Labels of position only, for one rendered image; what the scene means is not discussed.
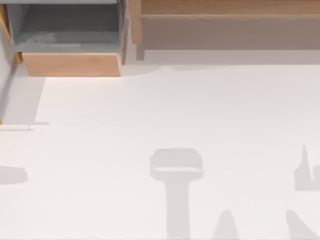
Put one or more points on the pale wooden drawer front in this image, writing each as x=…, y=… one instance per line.
x=71, y=63

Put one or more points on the wooden open shelf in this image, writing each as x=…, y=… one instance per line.
x=225, y=27

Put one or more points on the pulled-out grey drawer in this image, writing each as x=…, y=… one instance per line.
x=70, y=30

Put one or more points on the wooden cupboard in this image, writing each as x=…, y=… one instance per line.
x=4, y=27

